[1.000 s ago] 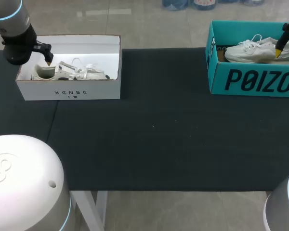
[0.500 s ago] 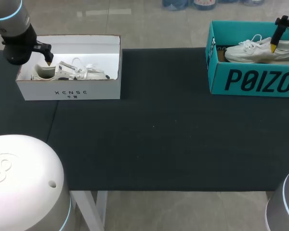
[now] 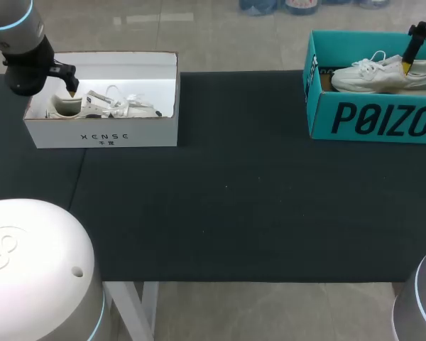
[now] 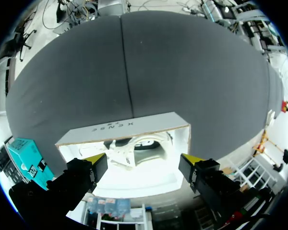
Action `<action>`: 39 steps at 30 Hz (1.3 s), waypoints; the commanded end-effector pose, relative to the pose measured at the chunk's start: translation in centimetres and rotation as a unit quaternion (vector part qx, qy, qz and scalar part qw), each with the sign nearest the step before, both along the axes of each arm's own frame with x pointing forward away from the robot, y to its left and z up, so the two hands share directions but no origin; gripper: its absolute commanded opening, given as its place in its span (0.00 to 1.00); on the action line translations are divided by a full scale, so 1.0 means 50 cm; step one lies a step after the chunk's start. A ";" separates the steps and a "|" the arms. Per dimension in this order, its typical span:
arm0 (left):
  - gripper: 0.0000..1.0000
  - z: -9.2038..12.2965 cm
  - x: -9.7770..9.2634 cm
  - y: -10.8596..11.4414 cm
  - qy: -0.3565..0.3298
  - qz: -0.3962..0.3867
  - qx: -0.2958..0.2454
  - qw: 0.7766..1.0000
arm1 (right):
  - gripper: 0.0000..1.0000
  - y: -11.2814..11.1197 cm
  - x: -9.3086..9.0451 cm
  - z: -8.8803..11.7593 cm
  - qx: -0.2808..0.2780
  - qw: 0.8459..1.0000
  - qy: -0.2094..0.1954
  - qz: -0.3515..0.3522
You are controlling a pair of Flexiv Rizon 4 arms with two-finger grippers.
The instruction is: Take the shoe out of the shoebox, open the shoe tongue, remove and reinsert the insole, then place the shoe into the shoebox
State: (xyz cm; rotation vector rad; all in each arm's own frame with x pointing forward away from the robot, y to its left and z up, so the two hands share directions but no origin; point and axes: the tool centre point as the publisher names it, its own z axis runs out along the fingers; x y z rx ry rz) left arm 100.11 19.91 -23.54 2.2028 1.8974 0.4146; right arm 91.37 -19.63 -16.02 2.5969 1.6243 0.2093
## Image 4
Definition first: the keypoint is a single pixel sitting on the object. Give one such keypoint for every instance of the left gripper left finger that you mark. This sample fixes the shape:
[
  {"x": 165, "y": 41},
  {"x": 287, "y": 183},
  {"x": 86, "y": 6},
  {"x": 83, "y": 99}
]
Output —
[{"x": 81, "y": 176}]

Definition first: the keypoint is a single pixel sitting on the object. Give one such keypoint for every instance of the teal box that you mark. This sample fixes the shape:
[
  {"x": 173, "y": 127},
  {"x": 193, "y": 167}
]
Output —
[{"x": 30, "y": 159}]

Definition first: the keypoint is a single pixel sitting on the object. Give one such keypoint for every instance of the white shoebox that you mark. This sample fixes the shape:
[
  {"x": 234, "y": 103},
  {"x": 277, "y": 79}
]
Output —
[{"x": 124, "y": 153}]

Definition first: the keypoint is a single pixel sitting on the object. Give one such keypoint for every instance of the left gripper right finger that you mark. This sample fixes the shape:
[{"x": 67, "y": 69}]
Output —
[{"x": 206, "y": 177}]

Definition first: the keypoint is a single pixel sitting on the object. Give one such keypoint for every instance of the white shoe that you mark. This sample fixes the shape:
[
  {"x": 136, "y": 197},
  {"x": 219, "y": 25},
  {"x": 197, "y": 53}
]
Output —
[{"x": 138, "y": 151}]

